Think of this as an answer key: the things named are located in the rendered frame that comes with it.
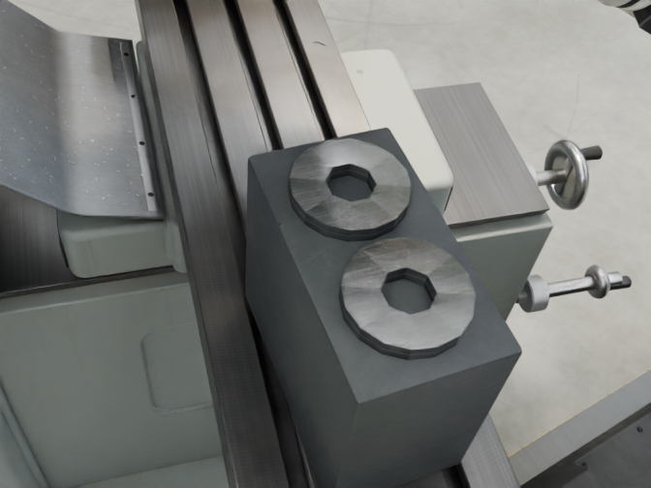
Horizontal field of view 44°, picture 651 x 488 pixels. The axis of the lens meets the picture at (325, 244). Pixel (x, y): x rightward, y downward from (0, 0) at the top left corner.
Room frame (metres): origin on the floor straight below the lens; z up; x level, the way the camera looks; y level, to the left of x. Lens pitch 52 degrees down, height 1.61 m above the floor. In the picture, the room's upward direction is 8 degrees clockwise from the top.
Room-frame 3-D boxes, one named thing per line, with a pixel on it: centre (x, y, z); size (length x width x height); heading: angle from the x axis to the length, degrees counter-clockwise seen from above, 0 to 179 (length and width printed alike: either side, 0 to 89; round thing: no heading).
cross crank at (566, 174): (0.93, -0.34, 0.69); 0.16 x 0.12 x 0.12; 111
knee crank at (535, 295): (0.81, -0.42, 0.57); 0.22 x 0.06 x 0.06; 111
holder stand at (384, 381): (0.35, -0.04, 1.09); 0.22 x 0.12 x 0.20; 28
